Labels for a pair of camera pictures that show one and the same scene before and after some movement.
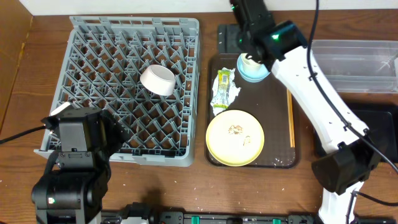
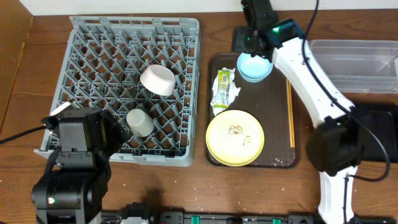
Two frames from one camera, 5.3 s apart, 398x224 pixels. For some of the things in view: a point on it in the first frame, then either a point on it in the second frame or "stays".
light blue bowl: x=257 y=75 stays
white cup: x=250 y=65 → x=140 y=122
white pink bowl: x=158 y=79 stays
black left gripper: x=112 y=134 stays
